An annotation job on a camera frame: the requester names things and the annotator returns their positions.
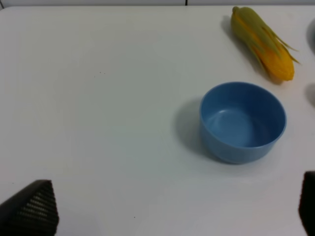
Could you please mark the blue plastic bowl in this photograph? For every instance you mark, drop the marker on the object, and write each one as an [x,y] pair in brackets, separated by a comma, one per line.
[240,122]

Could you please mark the yellow corn cob toy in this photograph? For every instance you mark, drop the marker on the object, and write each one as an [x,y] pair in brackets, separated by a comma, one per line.
[271,53]

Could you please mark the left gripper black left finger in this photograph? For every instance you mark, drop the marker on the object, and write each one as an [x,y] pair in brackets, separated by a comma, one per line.
[31,211]

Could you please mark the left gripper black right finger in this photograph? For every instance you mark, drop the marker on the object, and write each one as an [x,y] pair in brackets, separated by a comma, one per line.
[307,203]

